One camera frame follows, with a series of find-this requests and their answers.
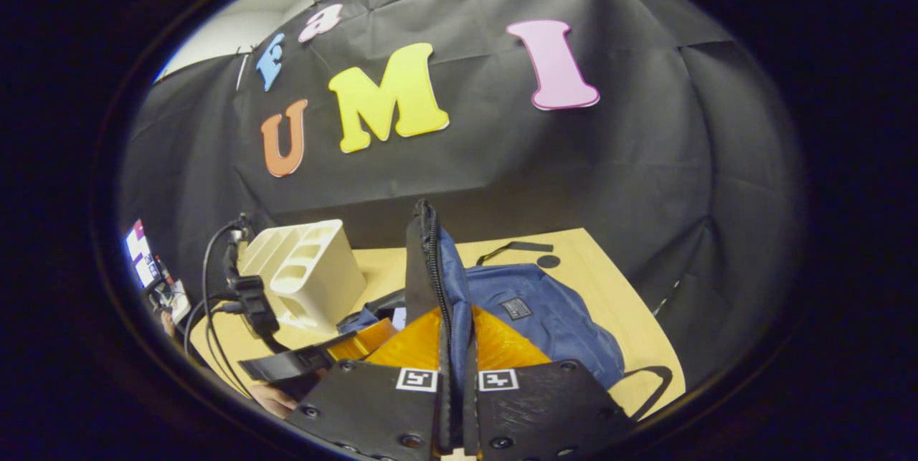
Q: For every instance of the computer monitor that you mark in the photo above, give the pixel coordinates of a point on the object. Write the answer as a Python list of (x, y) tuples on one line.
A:
[(142, 253)]

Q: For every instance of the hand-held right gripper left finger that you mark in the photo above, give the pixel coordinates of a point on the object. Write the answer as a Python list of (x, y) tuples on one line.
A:
[(373, 411)]

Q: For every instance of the white plastic bookshelf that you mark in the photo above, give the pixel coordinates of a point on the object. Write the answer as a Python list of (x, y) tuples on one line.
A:
[(308, 274)]

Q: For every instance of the black round disc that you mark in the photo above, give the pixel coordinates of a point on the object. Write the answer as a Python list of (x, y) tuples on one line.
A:
[(549, 261)]

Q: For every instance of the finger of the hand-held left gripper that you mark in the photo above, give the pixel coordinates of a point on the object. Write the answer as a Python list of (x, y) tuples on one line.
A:
[(301, 362)]

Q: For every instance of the blue schoolbag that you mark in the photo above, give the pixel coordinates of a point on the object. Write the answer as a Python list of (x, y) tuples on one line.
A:
[(545, 310)]

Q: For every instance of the black backdrop cloth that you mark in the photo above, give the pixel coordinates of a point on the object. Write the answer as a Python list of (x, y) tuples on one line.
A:
[(538, 174)]

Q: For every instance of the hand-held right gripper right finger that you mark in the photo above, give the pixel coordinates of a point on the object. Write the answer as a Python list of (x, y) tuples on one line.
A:
[(538, 411)]

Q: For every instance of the white side desk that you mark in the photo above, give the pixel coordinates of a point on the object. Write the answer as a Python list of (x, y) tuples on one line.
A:
[(172, 303)]

